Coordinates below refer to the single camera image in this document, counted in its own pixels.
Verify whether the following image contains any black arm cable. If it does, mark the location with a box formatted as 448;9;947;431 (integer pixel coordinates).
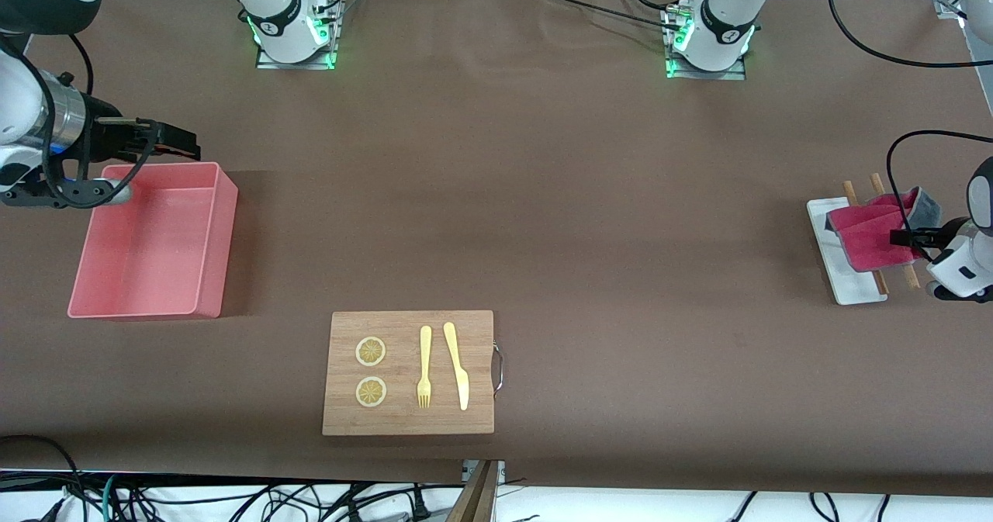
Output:
23;32;161;206
825;0;993;230

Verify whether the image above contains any yellow plastic knife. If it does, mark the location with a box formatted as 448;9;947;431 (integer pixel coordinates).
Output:
443;322;470;412

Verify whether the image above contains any black looped floor cable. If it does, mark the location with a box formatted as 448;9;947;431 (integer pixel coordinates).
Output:
0;434;88;522

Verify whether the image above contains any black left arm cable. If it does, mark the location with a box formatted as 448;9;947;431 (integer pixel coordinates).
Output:
825;0;993;230

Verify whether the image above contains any pink plastic bin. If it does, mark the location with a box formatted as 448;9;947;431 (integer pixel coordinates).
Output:
67;162;239;320

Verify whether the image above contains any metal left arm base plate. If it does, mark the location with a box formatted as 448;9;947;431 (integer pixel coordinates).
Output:
663;6;747;81

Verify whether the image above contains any wooden cutting board, metal handle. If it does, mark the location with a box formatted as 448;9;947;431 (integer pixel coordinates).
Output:
322;310;505;436

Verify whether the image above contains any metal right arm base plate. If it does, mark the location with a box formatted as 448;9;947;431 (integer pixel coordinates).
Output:
256;0;342;71

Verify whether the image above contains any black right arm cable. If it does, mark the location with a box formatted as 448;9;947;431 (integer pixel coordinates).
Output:
23;32;161;206

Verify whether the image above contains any yellow plastic fork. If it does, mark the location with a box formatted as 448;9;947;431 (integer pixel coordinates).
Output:
417;326;433;409

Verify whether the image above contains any black cable on table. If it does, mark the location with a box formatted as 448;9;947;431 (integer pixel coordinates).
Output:
516;0;683;25

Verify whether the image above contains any brown wooden stick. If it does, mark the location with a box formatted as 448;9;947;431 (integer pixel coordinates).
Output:
843;180;890;296
870;173;921;290

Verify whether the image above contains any wooden plank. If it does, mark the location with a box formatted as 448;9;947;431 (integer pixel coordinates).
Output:
446;460;499;522

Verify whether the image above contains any white rectangular tray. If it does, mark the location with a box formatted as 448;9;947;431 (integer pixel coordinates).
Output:
807;198;887;306

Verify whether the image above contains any red cloth with grey backing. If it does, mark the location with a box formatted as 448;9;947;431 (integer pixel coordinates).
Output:
824;187;942;271

